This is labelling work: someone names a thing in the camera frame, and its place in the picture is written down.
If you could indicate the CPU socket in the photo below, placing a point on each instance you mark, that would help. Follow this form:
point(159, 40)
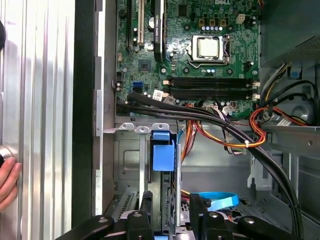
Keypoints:
point(227, 50)

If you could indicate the silver CPU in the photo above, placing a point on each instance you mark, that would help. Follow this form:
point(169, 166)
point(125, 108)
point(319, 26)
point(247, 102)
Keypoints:
point(208, 47)

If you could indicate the silver coin battery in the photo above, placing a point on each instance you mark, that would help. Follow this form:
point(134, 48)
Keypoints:
point(152, 22)

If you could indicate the black graphics card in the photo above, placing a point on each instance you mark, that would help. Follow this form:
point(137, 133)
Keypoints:
point(158, 37)

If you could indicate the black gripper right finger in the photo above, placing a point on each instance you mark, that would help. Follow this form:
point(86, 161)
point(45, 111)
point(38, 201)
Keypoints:
point(215, 227)

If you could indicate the black RAM slot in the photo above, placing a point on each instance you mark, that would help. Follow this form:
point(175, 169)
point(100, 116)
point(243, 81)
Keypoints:
point(212, 90)
point(212, 85)
point(212, 79)
point(212, 96)

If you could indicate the metal socket cover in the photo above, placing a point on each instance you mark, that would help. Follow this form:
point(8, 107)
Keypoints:
point(195, 48)

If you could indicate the hard disk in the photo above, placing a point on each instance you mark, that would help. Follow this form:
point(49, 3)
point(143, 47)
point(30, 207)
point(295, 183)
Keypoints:
point(162, 155)

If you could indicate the person's bare hand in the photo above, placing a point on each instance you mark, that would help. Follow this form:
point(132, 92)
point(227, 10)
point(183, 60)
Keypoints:
point(8, 182)

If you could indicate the black round object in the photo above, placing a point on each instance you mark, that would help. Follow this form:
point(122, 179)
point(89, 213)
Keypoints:
point(1, 35)

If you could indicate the black expansion slot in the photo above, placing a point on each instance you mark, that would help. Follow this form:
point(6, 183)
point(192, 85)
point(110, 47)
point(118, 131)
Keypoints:
point(129, 25)

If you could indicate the black open PC case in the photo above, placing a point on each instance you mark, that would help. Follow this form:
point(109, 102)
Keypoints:
point(82, 100)

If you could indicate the metal disk bay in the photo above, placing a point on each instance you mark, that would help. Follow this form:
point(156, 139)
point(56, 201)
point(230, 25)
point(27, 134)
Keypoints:
point(130, 162)

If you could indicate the green motherboard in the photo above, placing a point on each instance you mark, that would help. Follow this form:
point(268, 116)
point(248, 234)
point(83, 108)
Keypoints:
point(175, 70)

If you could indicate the metal optical drive cage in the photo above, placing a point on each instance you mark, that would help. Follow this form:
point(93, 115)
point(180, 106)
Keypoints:
point(295, 135)

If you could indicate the white expansion slot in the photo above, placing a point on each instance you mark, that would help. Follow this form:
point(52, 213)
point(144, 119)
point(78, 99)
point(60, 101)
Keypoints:
point(140, 25)

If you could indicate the grey power supply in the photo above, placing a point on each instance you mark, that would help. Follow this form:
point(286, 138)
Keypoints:
point(280, 30)

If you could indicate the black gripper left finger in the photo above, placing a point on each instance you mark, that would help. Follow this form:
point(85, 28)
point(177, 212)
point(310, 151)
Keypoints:
point(140, 227)

